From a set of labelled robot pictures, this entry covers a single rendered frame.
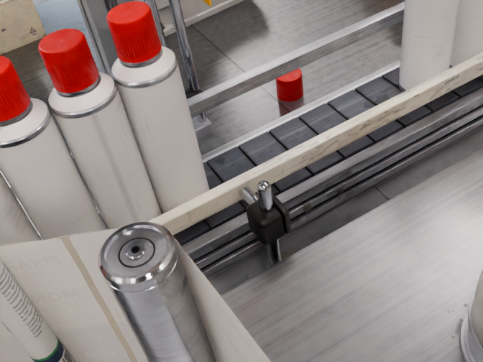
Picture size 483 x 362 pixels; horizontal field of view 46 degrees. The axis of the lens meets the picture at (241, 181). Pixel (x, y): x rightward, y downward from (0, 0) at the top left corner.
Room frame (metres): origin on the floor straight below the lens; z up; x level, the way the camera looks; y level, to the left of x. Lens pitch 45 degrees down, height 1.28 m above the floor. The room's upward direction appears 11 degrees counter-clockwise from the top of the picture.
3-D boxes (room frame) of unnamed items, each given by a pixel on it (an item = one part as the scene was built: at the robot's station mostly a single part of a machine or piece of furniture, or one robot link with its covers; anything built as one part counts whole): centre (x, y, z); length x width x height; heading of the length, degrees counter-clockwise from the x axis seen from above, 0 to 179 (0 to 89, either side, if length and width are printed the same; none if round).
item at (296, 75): (0.59, -0.08, 0.85); 0.03 x 0.03 x 0.03
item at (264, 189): (0.32, -0.02, 0.89); 0.03 x 0.03 x 0.12; 22
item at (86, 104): (0.36, 0.10, 0.98); 0.05 x 0.05 x 0.20
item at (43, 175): (0.34, 0.15, 0.98); 0.05 x 0.05 x 0.20
